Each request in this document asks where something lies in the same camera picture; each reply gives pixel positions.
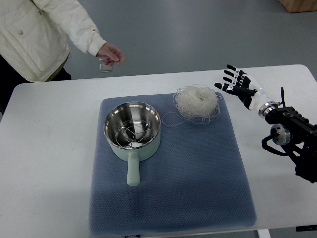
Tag white jacket sleeve forearm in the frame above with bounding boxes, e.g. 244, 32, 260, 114
43, 0, 106, 56

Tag blue grey textured mat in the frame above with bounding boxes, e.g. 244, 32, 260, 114
89, 94, 257, 236

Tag white vermicelli nest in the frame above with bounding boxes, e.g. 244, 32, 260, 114
161, 85, 222, 127

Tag person's bare hand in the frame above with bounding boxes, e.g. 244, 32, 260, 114
96, 43, 125, 66

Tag black trousers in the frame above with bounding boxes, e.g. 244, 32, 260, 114
0, 56, 72, 115

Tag black bracket under table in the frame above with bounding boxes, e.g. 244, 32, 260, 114
295, 225, 317, 232

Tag lower metal floor plate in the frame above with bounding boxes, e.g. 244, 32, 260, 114
99, 63, 112, 73

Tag mint green steel pot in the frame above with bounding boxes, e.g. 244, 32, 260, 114
104, 102, 161, 186

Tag wooden box corner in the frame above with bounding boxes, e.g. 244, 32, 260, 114
279, 0, 317, 13

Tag wire steaming rack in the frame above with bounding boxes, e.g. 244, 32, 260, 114
115, 124, 152, 148

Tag white quilted jacket torso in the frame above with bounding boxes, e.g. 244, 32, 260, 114
0, 0, 70, 82

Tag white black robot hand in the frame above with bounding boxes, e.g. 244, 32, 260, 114
214, 64, 278, 118

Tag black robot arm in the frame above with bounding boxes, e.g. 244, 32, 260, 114
259, 88, 317, 183

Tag white table leg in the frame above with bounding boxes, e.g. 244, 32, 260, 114
257, 229, 271, 238

